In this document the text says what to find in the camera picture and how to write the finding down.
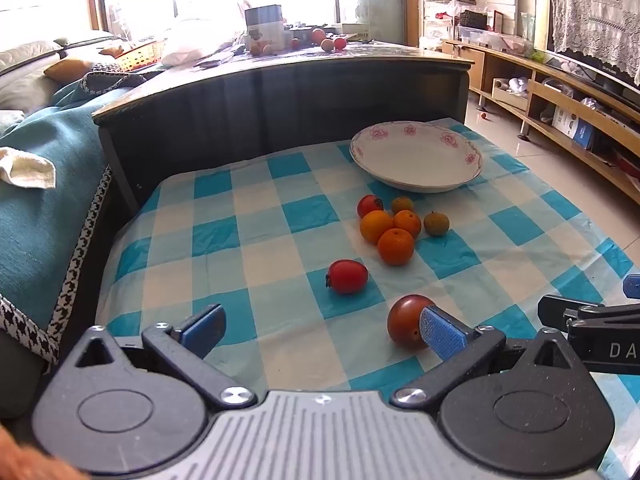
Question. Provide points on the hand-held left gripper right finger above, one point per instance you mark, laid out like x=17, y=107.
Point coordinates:
x=442, y=334

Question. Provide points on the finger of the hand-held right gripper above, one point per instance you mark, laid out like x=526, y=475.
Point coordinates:
x=633, y=286
x=555, y=310

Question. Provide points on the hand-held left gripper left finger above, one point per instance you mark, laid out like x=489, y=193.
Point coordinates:
x=202, y=329

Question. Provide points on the large dark red tomato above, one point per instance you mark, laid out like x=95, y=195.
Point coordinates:
x=402, y=320

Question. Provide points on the orange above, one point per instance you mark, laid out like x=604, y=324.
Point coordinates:
x=375, y=227
x=395, y=247
x=407, y=222

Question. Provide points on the green-brown round fruit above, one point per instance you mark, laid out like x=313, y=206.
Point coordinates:
x=436, y=223

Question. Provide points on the small yellow-green citrus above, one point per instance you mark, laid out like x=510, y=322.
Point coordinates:
x=402, y=204

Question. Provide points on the white floral plate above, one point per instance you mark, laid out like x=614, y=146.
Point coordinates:
x=415, y=160

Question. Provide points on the person's left forearm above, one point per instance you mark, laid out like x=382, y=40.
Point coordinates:
x=30, y=460

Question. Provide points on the blue white checkered tablecloth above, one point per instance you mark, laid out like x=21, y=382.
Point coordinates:
x=260, y=260

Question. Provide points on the white blue cardboard box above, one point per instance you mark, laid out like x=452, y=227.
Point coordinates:
x=572, y=125

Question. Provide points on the teal sofa blanket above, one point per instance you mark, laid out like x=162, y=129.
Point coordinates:
x=40, y=240

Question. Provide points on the wooden television stand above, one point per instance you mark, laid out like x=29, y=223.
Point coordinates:
x=550, y=95

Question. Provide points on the black television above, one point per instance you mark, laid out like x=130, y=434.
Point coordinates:
x=600, y=72

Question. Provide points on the wooden crate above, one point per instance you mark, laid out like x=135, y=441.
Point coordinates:
x=510, y=95

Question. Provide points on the dark glass-topped coffee table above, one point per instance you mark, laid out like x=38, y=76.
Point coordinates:
x=250, y=110

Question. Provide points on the white towel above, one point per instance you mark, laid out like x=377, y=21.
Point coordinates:
x=27, y=167

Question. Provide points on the dark patterned cloth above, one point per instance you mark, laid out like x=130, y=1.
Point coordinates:
x=110, y=79

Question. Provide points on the white lace cover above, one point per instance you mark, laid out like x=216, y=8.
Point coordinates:
x=595, y=15

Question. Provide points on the glass vase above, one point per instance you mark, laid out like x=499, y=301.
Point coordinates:
x=527, y=27

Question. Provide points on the yellow woven basket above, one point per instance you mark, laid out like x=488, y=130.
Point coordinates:
x=142, y=56

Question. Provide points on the clear plastic container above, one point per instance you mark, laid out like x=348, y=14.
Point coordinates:
x=475, y=35

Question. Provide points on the white plastic bag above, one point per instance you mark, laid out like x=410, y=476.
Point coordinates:
x=200, y=42

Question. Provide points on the orange pillow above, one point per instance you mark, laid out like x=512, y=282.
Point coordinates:
x=69, y=70

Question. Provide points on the dark woven basket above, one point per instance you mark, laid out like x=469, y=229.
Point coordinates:
x=473, y=20

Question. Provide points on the grey white carton box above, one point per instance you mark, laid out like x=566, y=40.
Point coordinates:
x=264, y=27

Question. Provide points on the red apple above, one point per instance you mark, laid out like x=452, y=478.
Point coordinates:
x=340, y=43

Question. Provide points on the pale yellow apple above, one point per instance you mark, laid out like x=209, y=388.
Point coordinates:
x=327, y=45

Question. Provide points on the white sofa cushion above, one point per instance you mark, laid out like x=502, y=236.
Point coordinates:
x=25, y=75

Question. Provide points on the pink apple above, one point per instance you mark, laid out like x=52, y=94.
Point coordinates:
x=318, y=36

